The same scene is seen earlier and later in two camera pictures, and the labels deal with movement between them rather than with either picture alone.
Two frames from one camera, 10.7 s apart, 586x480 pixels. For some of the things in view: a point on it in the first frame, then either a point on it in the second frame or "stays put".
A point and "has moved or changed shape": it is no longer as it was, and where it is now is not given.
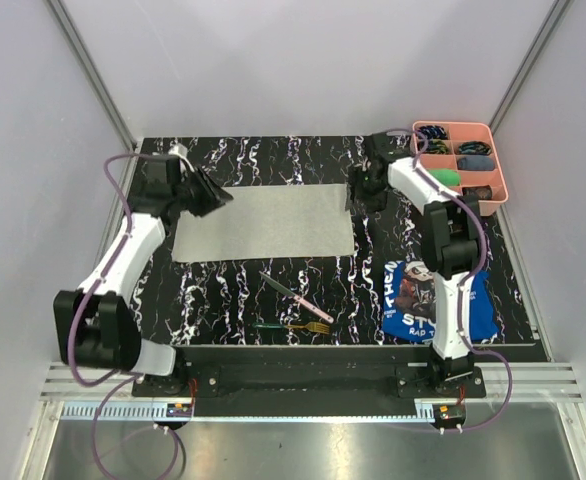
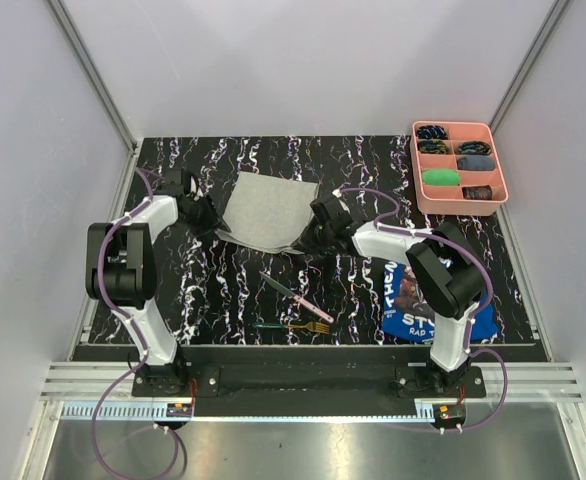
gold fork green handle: [321, 327] stays put
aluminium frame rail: [77, 45] stays put
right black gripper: [374, 203] -> [306, 244]
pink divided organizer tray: [465, 156] stays put
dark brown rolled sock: [481, 192] stays put
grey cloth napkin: [268, 222] has moved or changed shape
